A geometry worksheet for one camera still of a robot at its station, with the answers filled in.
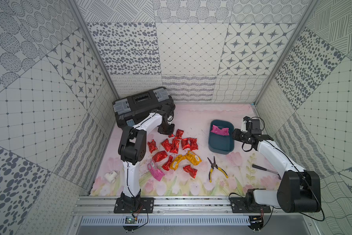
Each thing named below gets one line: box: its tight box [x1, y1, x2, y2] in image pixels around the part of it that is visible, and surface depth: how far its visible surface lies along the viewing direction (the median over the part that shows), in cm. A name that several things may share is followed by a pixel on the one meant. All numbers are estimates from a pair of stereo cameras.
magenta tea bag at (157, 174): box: [147, 161, 165, 182], surface depth 84 cm
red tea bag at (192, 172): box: [182, 164, 198, 179], surface depth 85 cm
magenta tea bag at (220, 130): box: [210, 124, 230, 137], surface depth 102 cm
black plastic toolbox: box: [112, 86, 175, 129], surface depth 98 cm
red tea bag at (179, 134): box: [174, 128, 185, 140], surface depth 102 cm
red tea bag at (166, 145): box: [160, 138, 173, 152], surface depth 95 cm
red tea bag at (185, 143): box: [181, 137, 191, 151], surface depth 97 cm
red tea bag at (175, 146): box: [169, 138, 180, 154], surface depth 97 cm
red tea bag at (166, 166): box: [161, 155, 174, 171], surface depth 88 cm
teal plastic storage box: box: [208, 119, 235, 155], surface depth 100 cm
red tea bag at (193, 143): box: [189, 137, 198, 151], surface depth 97 cm
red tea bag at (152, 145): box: [147, 139, 158, 154], surface depth 95 cm
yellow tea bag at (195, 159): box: [185, 150, 203, 166], surface depth 90 cm
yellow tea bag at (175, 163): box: [170, 154, 187, 171], surface depth 87 cm
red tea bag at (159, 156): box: [152, 150, 168, 163], surface depth 91 cm
